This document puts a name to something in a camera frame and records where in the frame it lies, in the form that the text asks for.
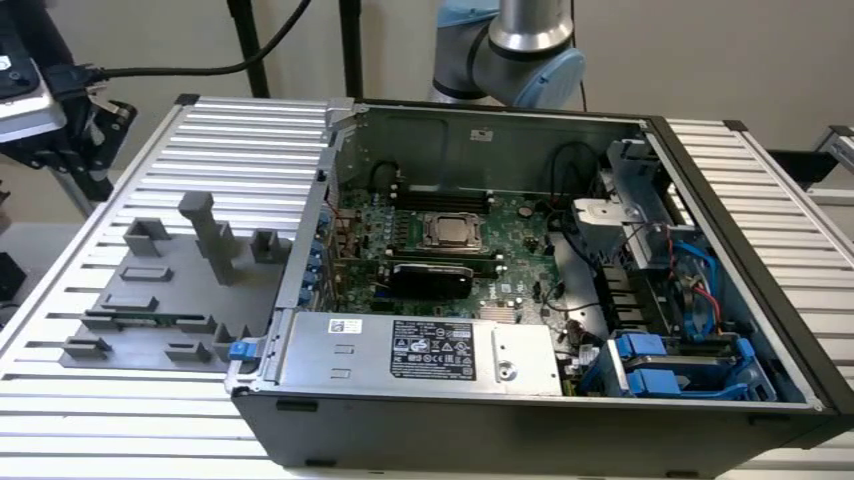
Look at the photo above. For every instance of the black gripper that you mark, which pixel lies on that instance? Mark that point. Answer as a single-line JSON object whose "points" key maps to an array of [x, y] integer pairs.
{"points": [[100, 127]]}

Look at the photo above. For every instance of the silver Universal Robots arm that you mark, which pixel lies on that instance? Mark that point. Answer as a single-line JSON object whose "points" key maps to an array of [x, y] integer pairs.
{"points": [[528, 31]]}

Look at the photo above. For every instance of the green RAM stick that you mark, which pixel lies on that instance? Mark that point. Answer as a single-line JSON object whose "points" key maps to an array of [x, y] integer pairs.
{"points": [[142, 317]]}

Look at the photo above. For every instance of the black RAM slot bank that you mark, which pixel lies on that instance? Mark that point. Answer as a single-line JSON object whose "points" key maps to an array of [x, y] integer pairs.
{"points": [[441, 198]]}

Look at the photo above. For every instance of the aluminium stand leg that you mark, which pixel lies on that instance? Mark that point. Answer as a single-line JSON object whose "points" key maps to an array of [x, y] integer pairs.
{"points": [[69, 192]]}

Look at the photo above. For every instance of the black stand pole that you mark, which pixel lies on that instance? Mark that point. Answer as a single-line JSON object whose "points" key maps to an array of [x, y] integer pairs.
{"points": [[249, 45], [350, 45]]}

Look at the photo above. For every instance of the grey parts rack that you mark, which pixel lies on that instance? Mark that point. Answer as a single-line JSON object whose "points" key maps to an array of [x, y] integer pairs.
{"points": [[173, 295]]}

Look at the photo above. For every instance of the blue case latch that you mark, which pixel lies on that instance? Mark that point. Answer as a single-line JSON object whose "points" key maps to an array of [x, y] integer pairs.
{"points": [[241, 350]]}

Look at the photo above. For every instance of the CPU socket with metal cover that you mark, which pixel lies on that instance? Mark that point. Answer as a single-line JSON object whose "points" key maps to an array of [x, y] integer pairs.
{"points": [[449, 231]]}

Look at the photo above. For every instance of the white case sticker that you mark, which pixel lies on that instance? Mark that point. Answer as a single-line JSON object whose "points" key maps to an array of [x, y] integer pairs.
{"points": [[480, 134]]}

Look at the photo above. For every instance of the black graphics card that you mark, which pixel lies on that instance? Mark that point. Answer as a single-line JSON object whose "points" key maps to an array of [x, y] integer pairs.
{"points": [[429, 281]]}

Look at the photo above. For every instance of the silver power supply unit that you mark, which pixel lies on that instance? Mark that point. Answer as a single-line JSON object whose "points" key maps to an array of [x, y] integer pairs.
{"points": [[373, 355]]}

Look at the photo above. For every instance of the green motherboard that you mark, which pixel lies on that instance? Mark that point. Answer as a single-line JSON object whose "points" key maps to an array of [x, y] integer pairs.
{"points": [[516, 240]]}

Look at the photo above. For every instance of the silver chipset heat sink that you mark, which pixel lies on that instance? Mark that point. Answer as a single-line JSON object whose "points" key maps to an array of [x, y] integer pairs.
{"points": [[499, 315]]}

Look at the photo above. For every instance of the black open PC case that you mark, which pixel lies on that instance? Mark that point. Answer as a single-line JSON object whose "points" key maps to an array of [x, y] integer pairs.
{"points": [[507, 430]]}

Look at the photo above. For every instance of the blue disk bay cage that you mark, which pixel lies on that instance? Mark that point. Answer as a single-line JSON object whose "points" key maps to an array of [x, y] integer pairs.
{"points": [[643, 357]]}

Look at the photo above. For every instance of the silver metal drive bracket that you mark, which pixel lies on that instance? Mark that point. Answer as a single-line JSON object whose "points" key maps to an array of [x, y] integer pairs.
{"points": [[636, 210]]}

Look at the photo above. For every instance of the aluminium frame rail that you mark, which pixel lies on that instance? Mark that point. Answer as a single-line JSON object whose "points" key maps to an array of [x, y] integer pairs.
{"points": [[827, 160]]}

